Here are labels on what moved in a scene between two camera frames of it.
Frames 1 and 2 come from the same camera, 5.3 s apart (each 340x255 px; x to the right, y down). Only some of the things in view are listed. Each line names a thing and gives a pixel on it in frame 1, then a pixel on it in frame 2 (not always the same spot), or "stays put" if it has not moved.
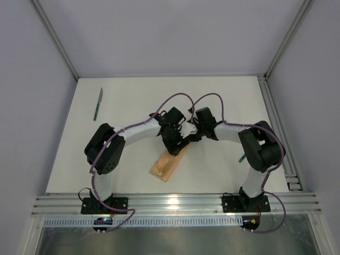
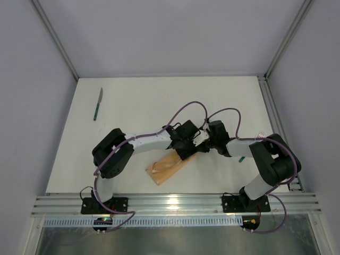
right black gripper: (196, 135) → (206, 147)
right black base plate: (238, 204) stays put
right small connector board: (251, 222) stays put
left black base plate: (92, 205) stays put
